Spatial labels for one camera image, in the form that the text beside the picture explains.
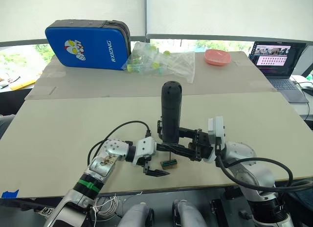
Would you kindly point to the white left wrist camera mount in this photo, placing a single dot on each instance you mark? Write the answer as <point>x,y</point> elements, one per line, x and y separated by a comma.
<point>145,148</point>

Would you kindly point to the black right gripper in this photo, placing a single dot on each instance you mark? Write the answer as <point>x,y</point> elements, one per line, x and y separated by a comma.
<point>201,146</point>

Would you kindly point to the white roller blind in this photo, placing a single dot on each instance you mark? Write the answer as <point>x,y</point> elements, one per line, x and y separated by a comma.
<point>73,11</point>
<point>232,11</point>

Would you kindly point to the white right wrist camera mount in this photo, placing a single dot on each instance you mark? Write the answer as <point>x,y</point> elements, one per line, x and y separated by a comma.
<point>218,129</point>

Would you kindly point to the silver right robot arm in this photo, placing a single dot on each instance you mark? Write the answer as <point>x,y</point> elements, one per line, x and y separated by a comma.
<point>247,163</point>

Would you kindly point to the beige cardboard sheet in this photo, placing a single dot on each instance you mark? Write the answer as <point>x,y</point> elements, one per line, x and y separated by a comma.
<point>61,139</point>

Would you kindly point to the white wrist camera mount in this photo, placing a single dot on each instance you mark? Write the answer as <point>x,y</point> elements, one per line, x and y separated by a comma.
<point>145,148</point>
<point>218,129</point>

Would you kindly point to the grey rounded shape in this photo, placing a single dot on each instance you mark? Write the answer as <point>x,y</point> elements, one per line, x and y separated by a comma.
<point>137,216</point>
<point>188,214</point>

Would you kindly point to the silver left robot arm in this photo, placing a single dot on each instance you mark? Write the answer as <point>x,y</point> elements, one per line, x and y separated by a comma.
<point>97,165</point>

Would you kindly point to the clear plastic bag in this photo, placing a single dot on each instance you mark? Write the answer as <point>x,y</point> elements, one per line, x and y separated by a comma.
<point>176,65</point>

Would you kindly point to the black gripper body part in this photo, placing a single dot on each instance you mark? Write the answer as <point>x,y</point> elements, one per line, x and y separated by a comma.
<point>160,129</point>

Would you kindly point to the grey open laptop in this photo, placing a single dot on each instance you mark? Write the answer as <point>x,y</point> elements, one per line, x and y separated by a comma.
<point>276,75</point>

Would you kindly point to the black flat bar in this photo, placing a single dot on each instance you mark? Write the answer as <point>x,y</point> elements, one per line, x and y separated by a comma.
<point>24,203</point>

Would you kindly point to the blue tape piece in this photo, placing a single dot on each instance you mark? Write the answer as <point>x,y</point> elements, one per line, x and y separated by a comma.
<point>9,194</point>

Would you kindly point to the yellow green ball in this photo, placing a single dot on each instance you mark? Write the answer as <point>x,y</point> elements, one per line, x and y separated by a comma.
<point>167,52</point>
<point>155,64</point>

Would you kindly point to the pink plastic bowl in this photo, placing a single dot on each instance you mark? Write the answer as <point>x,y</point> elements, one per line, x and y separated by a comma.
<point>217,57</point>

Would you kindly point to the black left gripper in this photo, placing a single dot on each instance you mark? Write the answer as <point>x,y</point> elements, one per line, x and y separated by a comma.
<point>146,162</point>

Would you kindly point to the yellow envelope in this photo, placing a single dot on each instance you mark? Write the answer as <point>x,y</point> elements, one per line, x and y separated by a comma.
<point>23,84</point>

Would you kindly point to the small brown green workpiece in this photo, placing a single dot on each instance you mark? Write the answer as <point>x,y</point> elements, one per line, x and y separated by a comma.
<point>168,165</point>

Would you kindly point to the blue cartoon print case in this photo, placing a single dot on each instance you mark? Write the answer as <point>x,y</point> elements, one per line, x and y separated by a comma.
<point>90,48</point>

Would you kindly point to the white side desk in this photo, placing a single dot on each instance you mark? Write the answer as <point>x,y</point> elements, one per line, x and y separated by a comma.
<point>297,80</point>

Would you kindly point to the black metal bracket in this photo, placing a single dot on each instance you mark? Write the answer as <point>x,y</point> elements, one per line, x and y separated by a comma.
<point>217,212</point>

